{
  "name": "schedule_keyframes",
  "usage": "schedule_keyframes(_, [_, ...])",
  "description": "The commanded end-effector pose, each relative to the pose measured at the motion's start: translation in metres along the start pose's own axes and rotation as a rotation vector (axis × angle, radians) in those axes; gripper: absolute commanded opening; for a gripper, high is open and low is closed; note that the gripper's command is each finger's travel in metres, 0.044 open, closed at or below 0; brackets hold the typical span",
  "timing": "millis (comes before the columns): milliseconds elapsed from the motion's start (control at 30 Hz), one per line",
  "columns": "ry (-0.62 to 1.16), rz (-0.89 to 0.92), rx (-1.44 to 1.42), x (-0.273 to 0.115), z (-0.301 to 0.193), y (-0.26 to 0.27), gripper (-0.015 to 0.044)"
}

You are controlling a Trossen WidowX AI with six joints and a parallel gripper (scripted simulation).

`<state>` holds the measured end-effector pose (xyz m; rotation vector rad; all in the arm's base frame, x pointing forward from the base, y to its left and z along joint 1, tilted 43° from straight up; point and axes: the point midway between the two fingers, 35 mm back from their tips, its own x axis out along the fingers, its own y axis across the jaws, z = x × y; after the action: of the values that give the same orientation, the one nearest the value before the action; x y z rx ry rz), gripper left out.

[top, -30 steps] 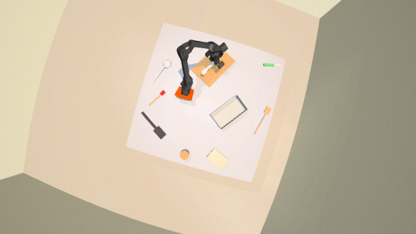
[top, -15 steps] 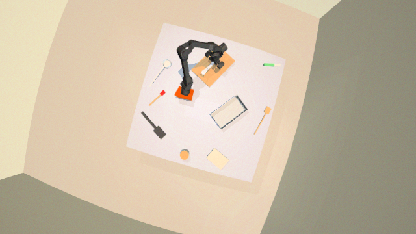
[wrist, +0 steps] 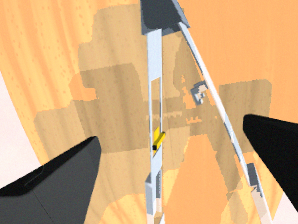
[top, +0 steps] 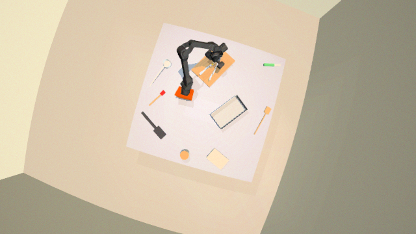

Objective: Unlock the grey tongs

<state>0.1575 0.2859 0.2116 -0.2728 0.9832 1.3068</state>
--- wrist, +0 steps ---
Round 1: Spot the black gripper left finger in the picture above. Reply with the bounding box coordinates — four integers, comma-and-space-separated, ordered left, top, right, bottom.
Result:
0, 136, 102, 224

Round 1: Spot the light wooden board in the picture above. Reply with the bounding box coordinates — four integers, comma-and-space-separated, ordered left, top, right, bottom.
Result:
0, 0, 298, 224

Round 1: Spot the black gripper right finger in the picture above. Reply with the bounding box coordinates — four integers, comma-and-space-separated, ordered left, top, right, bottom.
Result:
243, 113, 298, 213

